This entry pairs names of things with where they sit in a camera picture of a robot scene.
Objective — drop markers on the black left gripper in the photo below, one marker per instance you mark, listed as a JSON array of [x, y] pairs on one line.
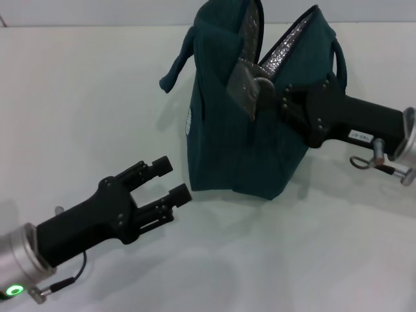
[[97, 217]]

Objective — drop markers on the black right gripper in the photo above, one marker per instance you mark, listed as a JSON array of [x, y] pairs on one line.
[[351, 120]]

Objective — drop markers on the dark teal insulated lunch bag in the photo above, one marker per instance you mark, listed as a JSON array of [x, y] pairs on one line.
[[247, 156]]

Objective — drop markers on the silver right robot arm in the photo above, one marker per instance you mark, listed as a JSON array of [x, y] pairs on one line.
[[408, 146]]

